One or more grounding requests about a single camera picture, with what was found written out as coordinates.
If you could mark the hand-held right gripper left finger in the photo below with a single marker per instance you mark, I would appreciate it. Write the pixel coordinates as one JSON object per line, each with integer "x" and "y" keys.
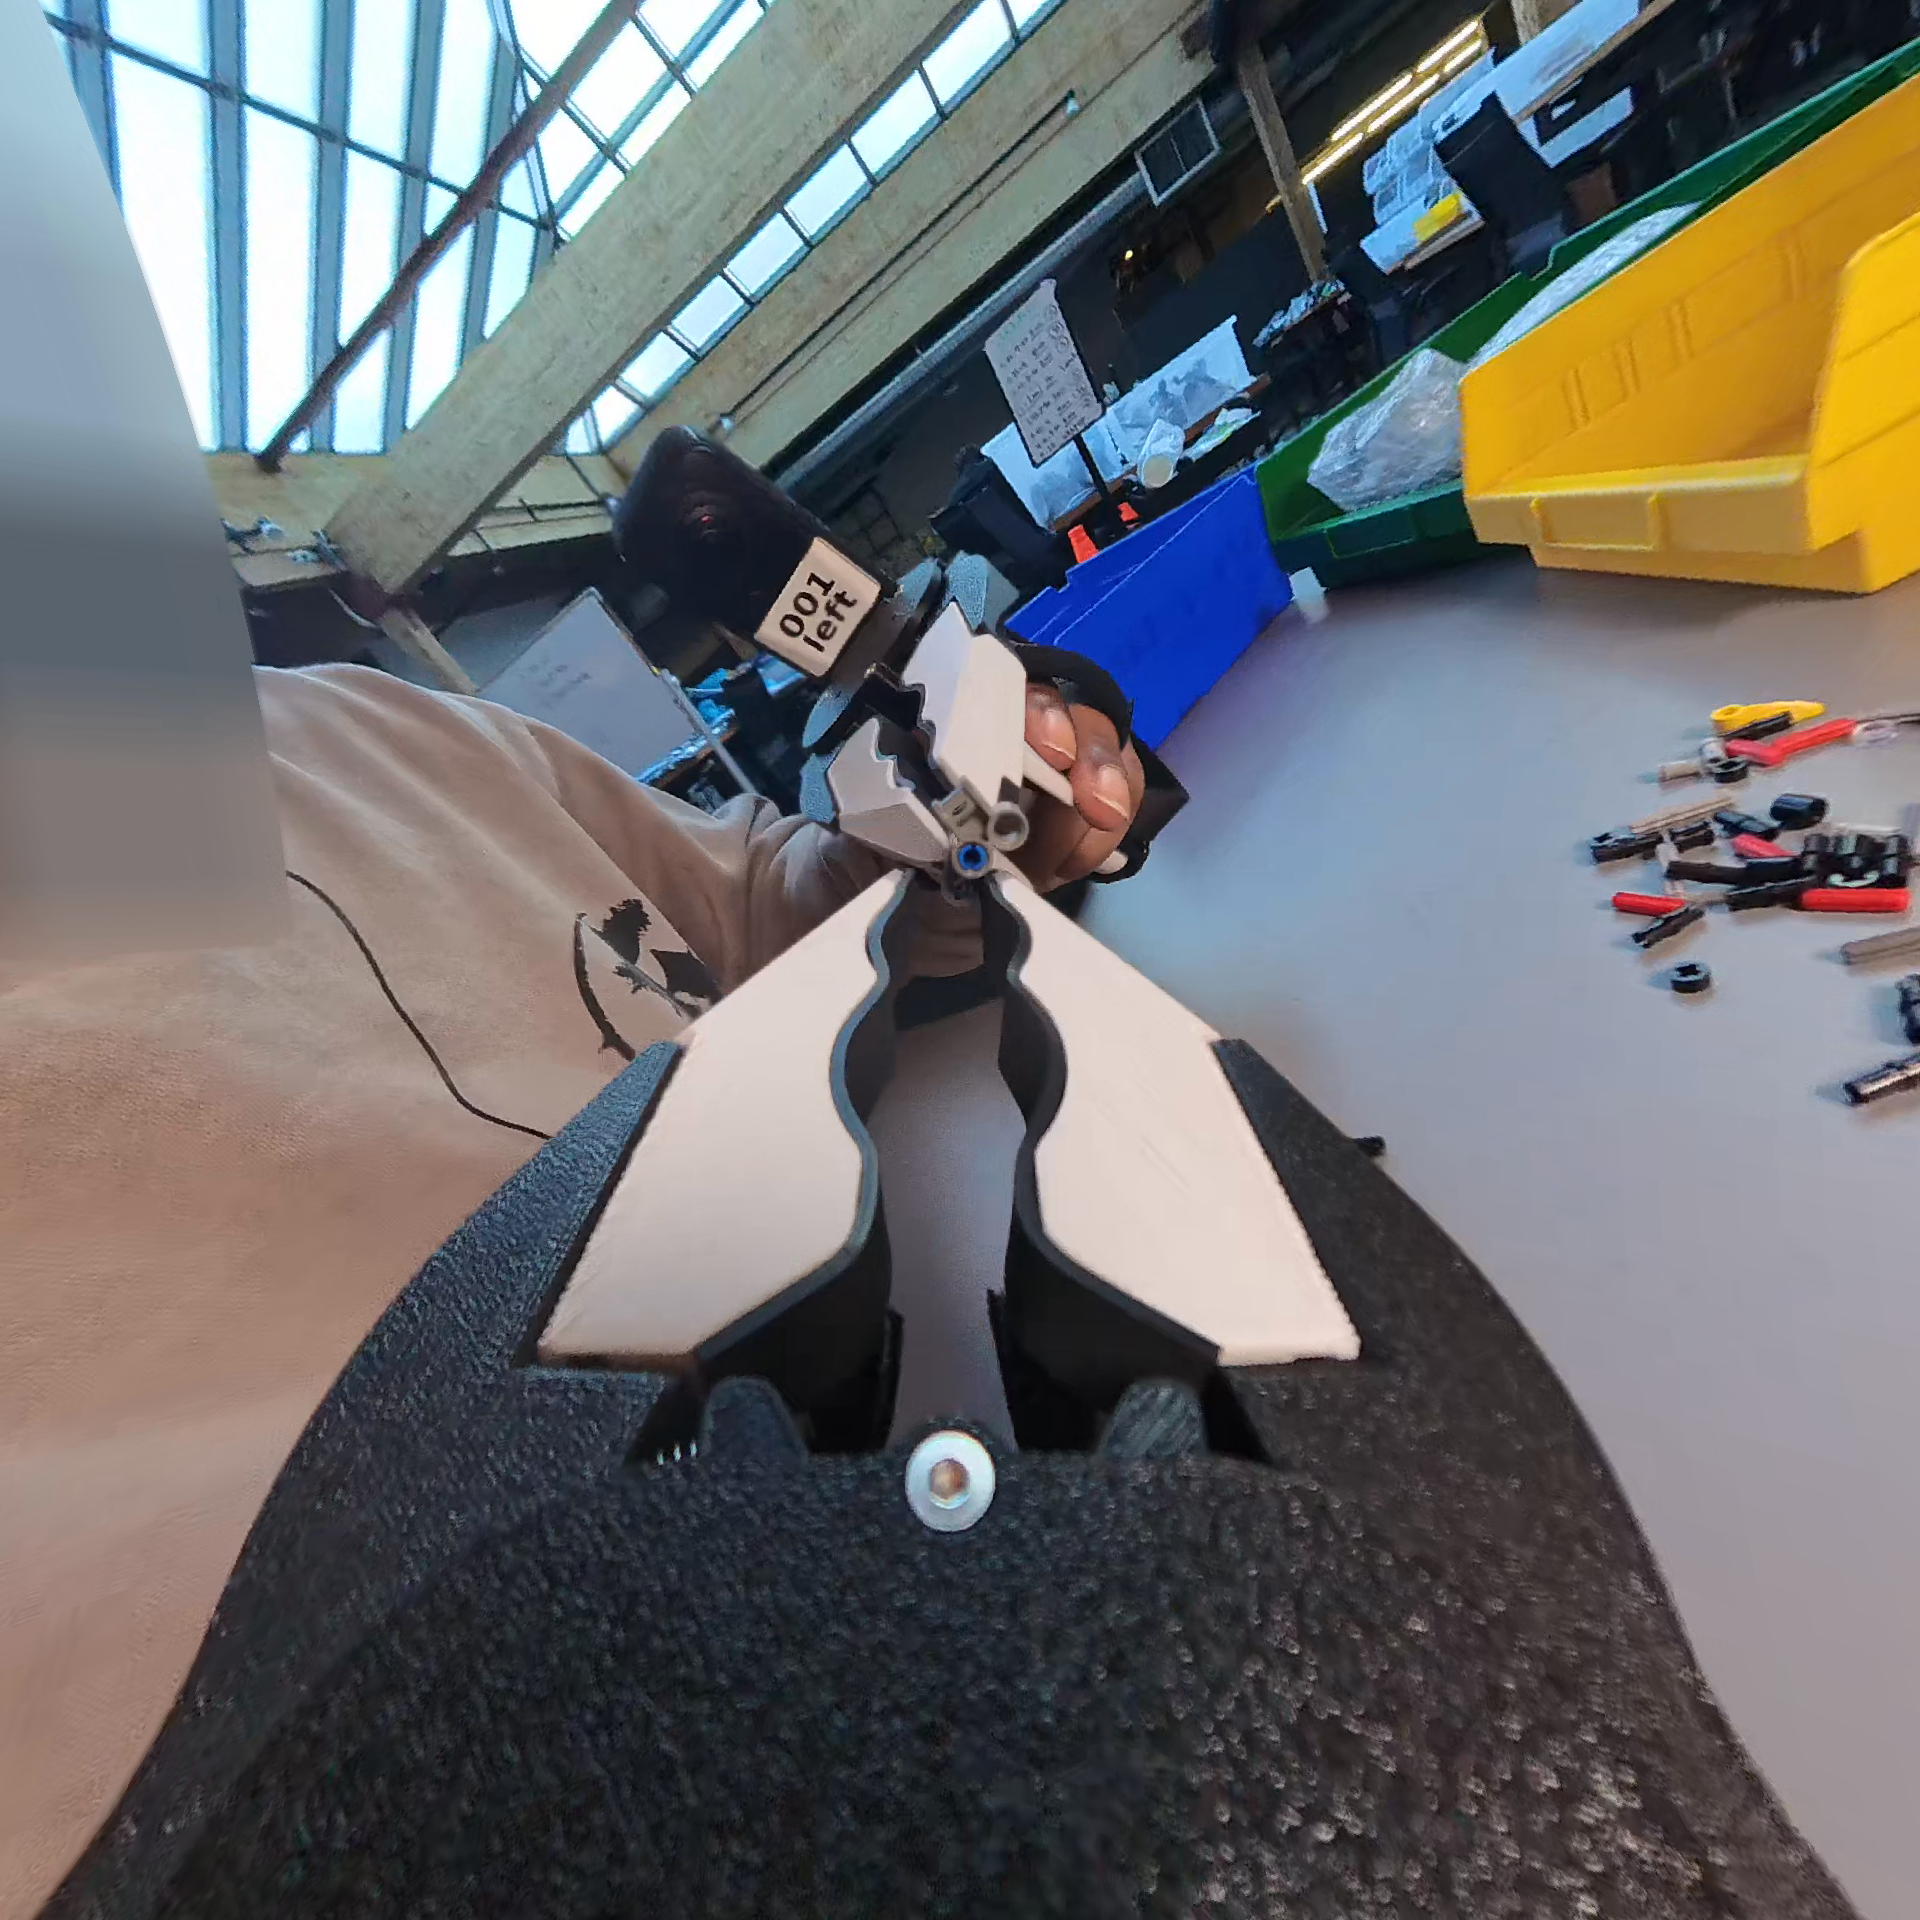
{"x": 722, "y": 1184}

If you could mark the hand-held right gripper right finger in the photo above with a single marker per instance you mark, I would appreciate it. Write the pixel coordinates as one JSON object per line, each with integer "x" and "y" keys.
{"x": 1202, "y": 1184}

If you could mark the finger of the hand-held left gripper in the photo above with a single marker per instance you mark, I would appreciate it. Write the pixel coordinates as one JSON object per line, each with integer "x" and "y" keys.
{"x": 887, "y": 785}
{"x": 976, "y": 721}

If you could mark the grey building brick piece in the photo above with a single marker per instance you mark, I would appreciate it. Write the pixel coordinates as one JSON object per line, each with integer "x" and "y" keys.
{"x": 976, "y": 835}

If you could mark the grey desk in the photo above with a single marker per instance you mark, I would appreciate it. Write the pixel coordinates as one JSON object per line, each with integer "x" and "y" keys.
{"x": 1621, "y": 1291}

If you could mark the person's left hand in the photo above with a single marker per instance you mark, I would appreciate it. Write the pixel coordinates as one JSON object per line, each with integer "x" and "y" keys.
{"x": 1088, "y": 785}

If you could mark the blue plastic bin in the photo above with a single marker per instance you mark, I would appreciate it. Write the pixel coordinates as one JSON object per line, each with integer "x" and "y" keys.
{"x": 1172, "y": 600}

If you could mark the white paper sign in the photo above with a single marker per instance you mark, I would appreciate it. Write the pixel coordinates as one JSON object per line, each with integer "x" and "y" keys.
{"x": 1046, "y": 365}

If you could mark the green plastic bin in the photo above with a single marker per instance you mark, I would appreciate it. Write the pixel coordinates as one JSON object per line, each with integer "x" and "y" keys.
{"x": 1352, "y": 535}

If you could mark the clear plastic bag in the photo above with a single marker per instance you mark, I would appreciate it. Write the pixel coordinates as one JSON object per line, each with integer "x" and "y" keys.
{"x": 1386, "y": 434}

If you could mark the person's beige sweatshirt torso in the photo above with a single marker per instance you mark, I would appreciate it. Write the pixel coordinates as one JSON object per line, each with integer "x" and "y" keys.
{"x": 213, "y": 1261}

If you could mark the scattered small building pieces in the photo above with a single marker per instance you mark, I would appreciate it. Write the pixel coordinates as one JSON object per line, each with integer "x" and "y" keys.
{"x": 1771, "y": 854}

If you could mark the yellow plastic bin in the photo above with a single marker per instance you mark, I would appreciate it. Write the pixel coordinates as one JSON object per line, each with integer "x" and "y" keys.
{"x": 1711, "y": 390}

